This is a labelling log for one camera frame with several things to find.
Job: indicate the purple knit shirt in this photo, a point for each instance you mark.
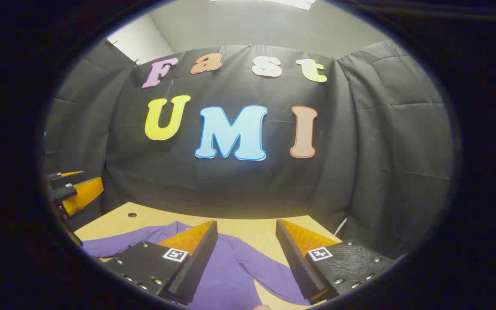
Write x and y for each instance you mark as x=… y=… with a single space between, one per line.
x=230 y=275

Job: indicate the black backdrop cloth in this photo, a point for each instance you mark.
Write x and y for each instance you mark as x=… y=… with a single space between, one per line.
x=239 y=189

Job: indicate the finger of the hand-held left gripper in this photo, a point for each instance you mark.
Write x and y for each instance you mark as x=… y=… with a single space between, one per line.
x=82 y=196
x=69 y=180

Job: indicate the white ceiling light panel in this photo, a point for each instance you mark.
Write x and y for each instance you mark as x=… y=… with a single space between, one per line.
x=291 y=3

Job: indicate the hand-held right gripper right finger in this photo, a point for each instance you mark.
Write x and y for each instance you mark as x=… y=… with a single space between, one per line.
x=295 y=262

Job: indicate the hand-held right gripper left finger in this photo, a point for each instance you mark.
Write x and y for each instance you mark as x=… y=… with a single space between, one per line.
x=196 y=267

